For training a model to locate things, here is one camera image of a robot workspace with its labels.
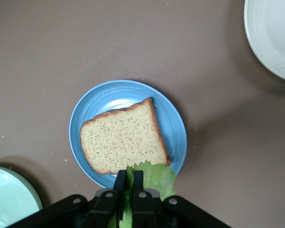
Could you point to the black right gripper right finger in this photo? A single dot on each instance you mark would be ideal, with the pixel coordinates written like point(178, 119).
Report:
point(145, 211)

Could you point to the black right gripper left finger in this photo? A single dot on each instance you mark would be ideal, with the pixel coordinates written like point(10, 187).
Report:
point(99, 211)

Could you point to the green lettuce leaf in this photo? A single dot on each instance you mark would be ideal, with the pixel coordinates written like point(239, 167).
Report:
point(159, 178)

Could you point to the brown toasted bread slice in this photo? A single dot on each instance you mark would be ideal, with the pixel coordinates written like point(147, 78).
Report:
point(123, 137)

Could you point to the light green plate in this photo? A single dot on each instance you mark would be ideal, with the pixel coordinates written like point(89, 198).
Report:
point(12, 199)

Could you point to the blue plate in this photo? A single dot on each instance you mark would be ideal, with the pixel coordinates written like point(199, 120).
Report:
point(97, 99)

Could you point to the beige plate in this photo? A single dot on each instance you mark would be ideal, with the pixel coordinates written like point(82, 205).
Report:
point(273, 35)

